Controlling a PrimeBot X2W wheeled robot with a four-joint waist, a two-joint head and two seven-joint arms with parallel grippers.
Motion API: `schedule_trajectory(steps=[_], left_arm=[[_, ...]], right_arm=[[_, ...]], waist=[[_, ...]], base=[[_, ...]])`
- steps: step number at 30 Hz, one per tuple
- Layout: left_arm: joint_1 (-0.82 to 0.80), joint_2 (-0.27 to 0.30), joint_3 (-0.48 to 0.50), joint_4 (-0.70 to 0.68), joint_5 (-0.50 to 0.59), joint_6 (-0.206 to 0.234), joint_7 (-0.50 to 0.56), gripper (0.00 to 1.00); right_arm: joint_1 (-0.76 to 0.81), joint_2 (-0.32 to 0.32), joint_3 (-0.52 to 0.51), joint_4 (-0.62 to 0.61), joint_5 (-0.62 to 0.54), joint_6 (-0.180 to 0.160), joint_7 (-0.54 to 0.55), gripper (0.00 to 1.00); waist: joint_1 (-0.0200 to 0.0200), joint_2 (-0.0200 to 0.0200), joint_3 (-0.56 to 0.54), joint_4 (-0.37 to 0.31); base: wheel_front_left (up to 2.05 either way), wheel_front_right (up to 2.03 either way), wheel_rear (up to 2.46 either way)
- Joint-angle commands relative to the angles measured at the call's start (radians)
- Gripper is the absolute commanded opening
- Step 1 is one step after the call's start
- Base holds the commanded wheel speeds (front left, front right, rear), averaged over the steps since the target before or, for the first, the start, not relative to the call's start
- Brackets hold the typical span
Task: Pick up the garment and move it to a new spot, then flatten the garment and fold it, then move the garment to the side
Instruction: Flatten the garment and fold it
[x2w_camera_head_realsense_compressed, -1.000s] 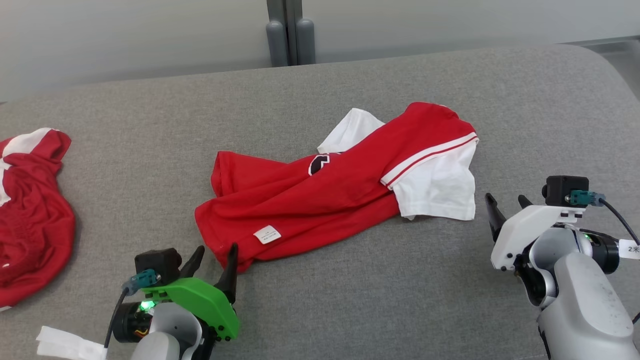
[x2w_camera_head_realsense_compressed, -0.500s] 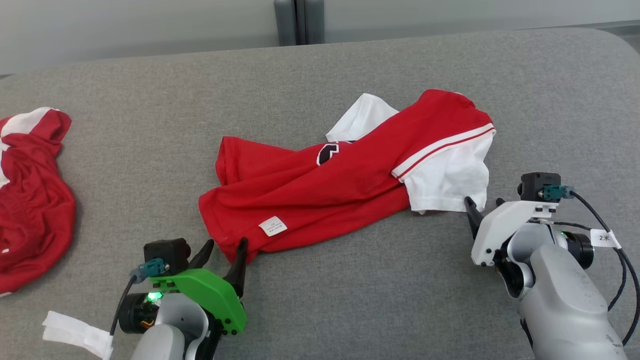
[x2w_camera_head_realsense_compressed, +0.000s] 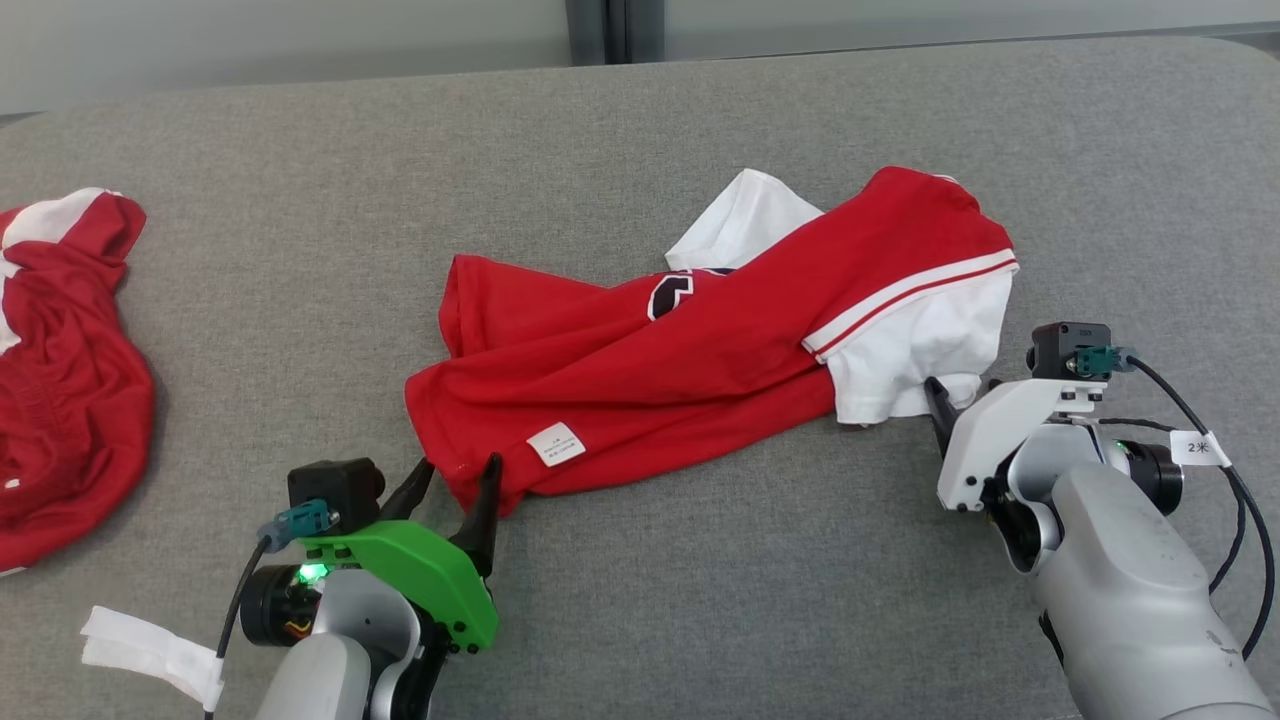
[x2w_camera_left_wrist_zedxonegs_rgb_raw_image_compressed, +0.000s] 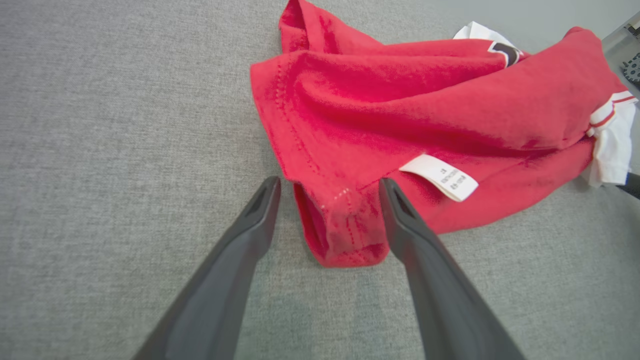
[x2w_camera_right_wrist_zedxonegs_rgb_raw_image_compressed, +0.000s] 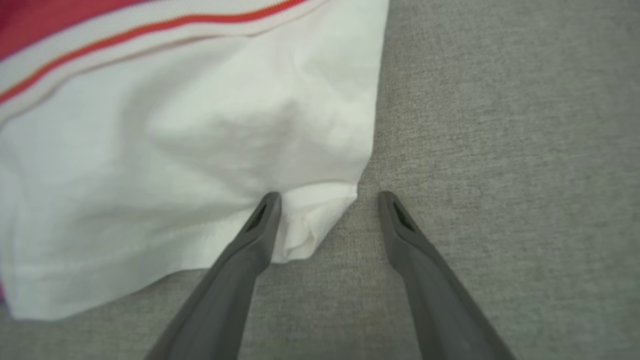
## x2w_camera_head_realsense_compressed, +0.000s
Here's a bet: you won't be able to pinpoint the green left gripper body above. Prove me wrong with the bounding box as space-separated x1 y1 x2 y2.
298 518 501 655

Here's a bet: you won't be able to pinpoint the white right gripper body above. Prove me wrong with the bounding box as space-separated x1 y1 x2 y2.
937 378 1109 513

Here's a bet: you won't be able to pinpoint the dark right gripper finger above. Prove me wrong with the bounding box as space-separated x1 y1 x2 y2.
924 375 963 463

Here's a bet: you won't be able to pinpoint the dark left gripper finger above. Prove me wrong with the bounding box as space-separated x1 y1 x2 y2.
378 457 437 524
450 453 503 579

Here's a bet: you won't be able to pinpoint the red white jersey shirt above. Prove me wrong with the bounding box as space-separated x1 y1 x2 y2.
404 166 1021 518

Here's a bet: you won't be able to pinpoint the red white shorts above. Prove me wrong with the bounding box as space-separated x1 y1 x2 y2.
0 187 157 576

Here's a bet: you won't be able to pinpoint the left camera cable teal plug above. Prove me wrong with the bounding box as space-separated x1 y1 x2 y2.
205 500 333 720

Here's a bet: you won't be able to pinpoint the camera cable teal plug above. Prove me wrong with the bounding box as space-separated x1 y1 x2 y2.
1073 344 1277 661
205 500 333 720

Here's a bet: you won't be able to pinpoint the right camera cable teal plug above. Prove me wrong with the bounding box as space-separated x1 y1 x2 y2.
1073 344 1277 661

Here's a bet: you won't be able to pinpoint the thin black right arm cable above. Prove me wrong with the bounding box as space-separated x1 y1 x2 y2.
1095 418 1249 596

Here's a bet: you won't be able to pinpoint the white printed cable label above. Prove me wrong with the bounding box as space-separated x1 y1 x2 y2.
1168 430 1233 468

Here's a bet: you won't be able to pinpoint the white tape cable flag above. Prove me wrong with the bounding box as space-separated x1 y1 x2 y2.
80 605 226 709

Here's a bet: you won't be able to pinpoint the grey metal partition post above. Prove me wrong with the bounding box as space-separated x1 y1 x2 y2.
606 0 667 64
565 0 613 67

